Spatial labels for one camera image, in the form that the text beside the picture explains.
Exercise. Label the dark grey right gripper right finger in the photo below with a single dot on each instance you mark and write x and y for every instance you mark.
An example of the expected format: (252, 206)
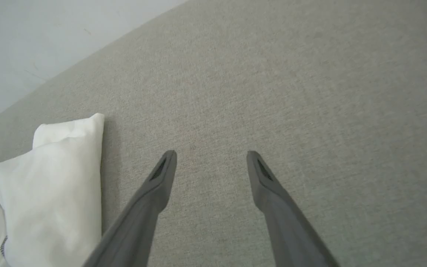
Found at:
(284, 222)

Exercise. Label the beige fabric sofa cushion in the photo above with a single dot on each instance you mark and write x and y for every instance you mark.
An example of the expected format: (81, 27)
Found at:
(272, 92)

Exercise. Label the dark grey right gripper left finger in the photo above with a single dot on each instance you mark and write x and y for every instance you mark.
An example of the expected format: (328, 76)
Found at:
(143, 215)

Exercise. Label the white cloth garment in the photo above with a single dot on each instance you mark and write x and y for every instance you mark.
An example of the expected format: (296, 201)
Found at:
(50, 185)

